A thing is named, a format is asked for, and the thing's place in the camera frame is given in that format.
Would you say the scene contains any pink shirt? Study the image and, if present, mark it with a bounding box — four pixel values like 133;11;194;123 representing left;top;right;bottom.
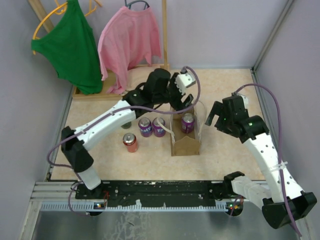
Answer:
97;6;162;94

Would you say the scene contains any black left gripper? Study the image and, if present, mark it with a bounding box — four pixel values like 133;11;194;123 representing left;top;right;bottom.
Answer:
153;72;193;113

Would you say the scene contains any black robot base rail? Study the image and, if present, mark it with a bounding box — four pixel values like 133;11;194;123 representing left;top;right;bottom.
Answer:
75;180;237;208

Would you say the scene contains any white toothed cable strip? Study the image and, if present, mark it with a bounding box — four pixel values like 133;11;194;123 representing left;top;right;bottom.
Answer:
39;200;235;213

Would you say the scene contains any burlap canvas tote bag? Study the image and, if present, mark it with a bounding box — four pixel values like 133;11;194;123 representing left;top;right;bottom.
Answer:
160;100;207;157

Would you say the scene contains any wooden clothes rack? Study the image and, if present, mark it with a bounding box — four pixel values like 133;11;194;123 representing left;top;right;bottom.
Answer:
28;0;170;101

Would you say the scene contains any green Perrier glass bottle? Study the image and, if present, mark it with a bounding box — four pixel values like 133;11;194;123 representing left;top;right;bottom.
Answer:
121;121;132;129

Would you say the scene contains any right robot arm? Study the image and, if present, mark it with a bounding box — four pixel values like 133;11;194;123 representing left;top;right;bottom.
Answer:
205;94;317;229

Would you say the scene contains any purple fanta can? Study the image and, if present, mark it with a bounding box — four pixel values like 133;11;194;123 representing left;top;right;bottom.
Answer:
138;117;153;138
181;112;195;134
152;117;166;138

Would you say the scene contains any grey clothes hanger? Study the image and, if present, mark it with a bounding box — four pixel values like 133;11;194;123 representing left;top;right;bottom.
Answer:
124;0;150;10

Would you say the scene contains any red Coca-Cola can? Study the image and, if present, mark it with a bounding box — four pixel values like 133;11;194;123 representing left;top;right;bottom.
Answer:
122;133;138;153

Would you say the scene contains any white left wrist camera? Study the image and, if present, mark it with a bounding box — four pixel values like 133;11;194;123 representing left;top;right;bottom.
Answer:
175;72;196;95

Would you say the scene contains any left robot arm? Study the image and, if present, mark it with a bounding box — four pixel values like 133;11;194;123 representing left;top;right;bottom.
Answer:
61;67;200;199

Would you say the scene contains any yellow clothes hanger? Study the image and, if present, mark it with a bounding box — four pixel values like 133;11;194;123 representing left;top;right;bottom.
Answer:
32;0;103;55

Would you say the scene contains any green tank top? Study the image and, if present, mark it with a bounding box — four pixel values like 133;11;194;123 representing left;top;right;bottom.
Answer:
31;0;103;95

